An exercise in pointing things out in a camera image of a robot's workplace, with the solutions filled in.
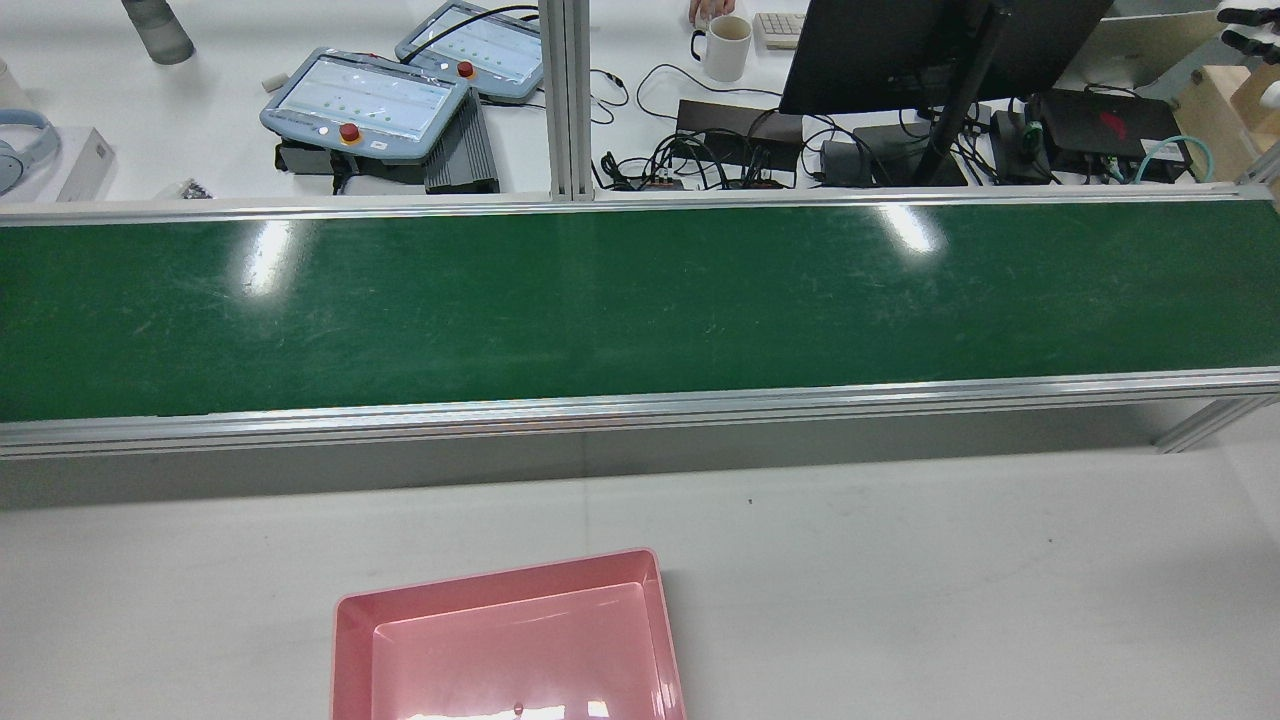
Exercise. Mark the beige keyboard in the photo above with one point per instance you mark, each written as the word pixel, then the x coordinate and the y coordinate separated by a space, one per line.
pixel 780 30

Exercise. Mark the bare person's hand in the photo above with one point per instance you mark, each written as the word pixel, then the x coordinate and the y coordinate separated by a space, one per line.
pixel 712 10

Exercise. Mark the grey-blue teach pendant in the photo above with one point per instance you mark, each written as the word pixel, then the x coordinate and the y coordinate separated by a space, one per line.
pixel 360 100
pixel 480 50

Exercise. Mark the grey bottle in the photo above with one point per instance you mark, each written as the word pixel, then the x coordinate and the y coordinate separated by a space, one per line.
pixel 165 35

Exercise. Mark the white mug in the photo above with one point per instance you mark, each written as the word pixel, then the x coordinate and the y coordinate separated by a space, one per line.
pixel 728 55

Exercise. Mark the aluminium profile post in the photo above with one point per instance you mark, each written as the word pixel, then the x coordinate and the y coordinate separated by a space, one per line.
pixel 565 100

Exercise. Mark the blue-grey headphones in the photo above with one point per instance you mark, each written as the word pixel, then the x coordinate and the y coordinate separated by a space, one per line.
pixel 48 135

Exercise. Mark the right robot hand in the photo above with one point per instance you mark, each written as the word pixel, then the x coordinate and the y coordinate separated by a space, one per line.
pixel 1258 42

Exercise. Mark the brown cardboard box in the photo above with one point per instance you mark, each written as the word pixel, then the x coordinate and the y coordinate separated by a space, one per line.
pixel 1225 120

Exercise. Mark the black dock box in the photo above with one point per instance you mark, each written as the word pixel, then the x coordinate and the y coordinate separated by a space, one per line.
pixel 720 125

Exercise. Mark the white cardboard box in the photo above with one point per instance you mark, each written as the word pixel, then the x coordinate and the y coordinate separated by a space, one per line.
pixel 90 165

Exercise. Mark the bag of black screws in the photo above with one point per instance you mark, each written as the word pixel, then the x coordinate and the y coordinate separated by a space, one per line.
pixel 185 190

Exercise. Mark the black box with red logo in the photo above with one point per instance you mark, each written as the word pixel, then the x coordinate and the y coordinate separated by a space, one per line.
pixel 1100 125

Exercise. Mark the small white cylinder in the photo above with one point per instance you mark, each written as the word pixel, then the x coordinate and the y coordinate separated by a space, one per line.
pixel 275 81

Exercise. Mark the black Huawei monitor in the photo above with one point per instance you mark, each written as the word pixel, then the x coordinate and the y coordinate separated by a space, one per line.
pixel 880 50

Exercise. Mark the pink plastic box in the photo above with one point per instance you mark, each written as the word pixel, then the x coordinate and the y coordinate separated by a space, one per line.
pixel 500 650

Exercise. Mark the dark finned metal box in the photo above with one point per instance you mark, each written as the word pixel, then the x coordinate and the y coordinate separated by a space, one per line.
pixel 462 150

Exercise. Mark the green belt conveyor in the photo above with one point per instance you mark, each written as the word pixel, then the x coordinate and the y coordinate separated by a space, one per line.
pixel 600 300

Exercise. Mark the black power brick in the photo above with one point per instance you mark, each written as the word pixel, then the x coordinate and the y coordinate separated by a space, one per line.
pixel 838 162

